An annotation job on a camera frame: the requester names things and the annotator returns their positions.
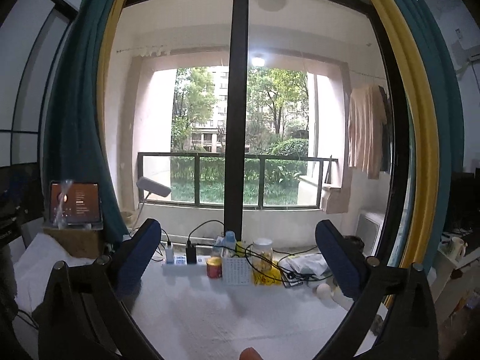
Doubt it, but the yellow tissue box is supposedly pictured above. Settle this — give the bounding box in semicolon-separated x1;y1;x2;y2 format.
332;286;355;311

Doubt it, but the white folded towel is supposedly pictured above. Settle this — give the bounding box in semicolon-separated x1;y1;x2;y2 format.
14;233;94;314

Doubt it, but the brown cardboard box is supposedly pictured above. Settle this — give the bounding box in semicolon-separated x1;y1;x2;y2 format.
43;228;103;259

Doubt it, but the white egg-shaped ball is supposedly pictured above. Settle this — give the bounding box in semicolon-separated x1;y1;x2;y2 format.
316;283;332;300

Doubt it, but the white power strip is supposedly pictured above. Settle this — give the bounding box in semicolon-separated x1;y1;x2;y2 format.
162;255;208;277

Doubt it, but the white plastic bag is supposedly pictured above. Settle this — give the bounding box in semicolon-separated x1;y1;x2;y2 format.
278;253;329;277

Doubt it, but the white charger plug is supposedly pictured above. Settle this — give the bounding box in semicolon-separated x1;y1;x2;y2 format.
164;241;175;264

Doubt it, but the tablet with dark screen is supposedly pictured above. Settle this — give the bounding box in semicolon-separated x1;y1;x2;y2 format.
49;180;103;229

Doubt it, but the black power adapter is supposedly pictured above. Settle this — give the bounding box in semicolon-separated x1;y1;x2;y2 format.
185;241;197;265

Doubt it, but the yellow duck bag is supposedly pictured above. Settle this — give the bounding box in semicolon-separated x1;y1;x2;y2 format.
252;259;283;286

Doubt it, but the red can yellow lid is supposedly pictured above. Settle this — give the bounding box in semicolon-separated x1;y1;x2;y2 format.
206;256;222;279

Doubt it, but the white desk lamp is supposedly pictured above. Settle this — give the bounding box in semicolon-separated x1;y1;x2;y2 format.
131;176;172;231

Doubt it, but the clear snack jar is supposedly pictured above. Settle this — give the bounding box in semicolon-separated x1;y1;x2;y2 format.
251;238;273;273

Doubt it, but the white plastic basket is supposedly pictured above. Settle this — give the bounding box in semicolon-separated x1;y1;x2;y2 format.
221;258;252;286

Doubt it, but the balcony metal railing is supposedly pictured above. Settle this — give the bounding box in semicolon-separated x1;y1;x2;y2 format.
137;152;338;211

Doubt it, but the blue-capped bottle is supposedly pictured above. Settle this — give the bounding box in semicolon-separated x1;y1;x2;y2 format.
221;231;237;258

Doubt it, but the teal yellow left curtain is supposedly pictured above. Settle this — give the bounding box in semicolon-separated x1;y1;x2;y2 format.
42;0;127;244

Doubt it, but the teal yellow curtain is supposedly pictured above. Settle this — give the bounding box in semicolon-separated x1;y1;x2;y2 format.
42;0;127;244
371;0;465;270

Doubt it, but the hanging pink garment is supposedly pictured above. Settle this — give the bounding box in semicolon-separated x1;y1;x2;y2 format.
348;85;387;180

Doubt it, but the teal yellow right curtain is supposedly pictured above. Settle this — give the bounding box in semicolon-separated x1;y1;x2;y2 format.
371;0;465;270

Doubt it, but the black cable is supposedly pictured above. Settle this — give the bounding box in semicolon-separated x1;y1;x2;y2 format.
160;218;335;290

